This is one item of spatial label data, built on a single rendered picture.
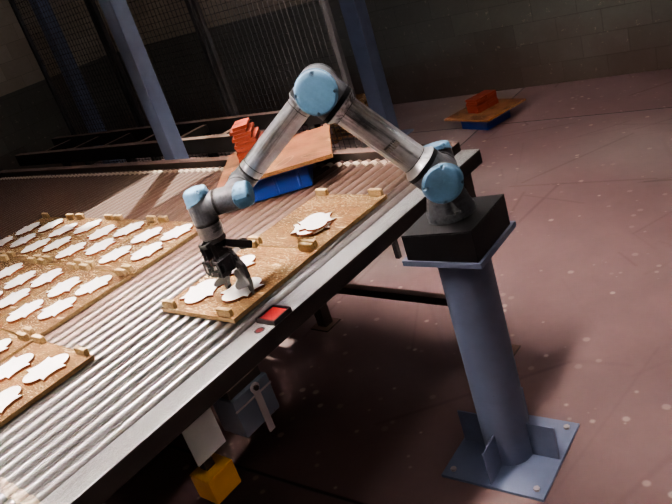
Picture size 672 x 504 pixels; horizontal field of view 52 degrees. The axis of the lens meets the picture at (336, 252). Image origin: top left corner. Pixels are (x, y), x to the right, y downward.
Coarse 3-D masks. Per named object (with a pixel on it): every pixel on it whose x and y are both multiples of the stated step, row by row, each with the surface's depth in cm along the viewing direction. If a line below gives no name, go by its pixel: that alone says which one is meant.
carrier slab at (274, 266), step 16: (240, 256) 241; (256, 256) 237; (272, 256) 233; (288, 256) 229; (304, 256) 225; (256, 272) 225; (272, 272) 221; (288, 272) 217; (224, 288) 221; (272, 288) 211; (208, 304) 214; (224, 304) 210; (240, 304) 207; (256, 304) 206; (224, 320) 203
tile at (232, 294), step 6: (258, 282) 215; (234, 288) 216; (246, 288) 213; (258, 288) 212; (222, 294) 216; (228, 294) 213; (234, 294) 212; (240, 294) 211; (246, 294) 209; (228, 300) 209; (234, 300) 209
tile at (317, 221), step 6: (312, 216) 248; (318, 216) 246; (324, 216) 244; (300, 222) 246; (306, 222) 244; (312, 222) 243; (318, 222) 241; (324, 222) 239; (300, 228) 241; (306, 228) 239; (312, 228) 238; (318, 228) 237
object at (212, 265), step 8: (224, 232) 205; (216, 240) 202; (200, 248) 203; (208, 248) 201; (216, 248) 205; (224, 248) 206; (208, 256) 204; (216, 256) 204; (224, 256) 205; (232, 256) 207; (208, 264) 205; (216, 264) 202; (224, 264) 205; (232, 264) 207; (216, 272) 205; (224, 272) 205
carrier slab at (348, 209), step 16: (304, 208) 266; (320, 208) 260; (336, 208) 255; (352, 208) 251; (368, 208) 246; (288, 224) 255; (336, 224) 241; (352, 224) 239; (272, 240) 246; (288, 240) 241; (320, 240) 233
